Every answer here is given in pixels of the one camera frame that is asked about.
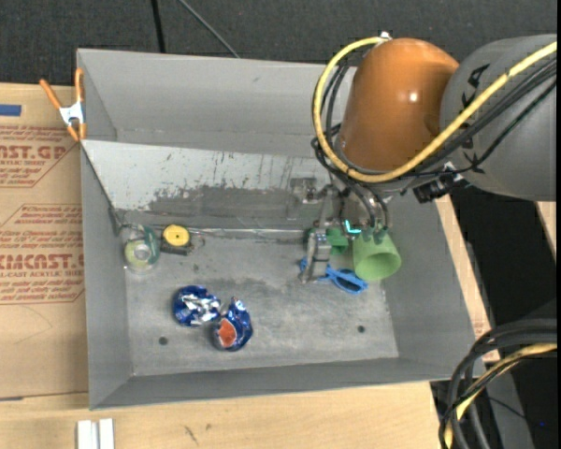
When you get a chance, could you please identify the clear green tape roll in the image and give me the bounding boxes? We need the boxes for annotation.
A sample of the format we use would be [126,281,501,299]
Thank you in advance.
[122,225,162,271]

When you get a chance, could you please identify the yellow and black tape measure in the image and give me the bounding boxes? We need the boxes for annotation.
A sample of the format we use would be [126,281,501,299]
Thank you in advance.
[160,224,195,257]

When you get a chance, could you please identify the blue sunglasses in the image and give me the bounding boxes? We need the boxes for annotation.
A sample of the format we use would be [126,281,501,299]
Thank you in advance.
[299,256,370,296]

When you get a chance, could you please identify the black cylinder on white bracket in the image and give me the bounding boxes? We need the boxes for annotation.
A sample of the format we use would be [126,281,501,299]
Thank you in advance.
[411,164,471,205]

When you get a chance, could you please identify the light green cup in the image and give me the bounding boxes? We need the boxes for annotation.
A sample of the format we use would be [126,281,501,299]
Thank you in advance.
[352,230,403,283]

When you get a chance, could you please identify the brown cardboard board red print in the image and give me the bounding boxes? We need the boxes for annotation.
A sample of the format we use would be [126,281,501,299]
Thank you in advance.
[0,80,91,402]

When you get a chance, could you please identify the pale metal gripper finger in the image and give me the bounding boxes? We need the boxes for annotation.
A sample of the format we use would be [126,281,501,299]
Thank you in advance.
[297,231,320,285]
[313,237,333,282]

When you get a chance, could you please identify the grey metal bin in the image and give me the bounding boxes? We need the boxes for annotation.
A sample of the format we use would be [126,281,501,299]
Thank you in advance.
[76,48,479,412]

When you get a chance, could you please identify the crumpled blue and orange packet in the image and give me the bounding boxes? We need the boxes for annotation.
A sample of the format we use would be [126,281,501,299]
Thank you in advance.
[209,297,255,353]

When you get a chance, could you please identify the crumpled blue and white packet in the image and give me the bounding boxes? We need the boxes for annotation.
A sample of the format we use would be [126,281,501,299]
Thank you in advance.
[171,284,223,328]

